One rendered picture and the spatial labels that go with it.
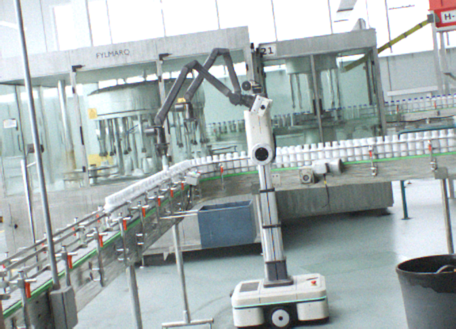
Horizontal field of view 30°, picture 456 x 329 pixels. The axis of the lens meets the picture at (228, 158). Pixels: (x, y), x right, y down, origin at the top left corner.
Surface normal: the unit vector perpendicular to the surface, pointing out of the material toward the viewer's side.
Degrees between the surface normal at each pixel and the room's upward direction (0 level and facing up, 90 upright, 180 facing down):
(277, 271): 90
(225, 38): 90
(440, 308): 94
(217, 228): 90
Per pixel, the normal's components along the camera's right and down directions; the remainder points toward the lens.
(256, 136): -0.07, 0.25
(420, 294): -0.72, 0.18
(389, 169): -0.39, 0.10
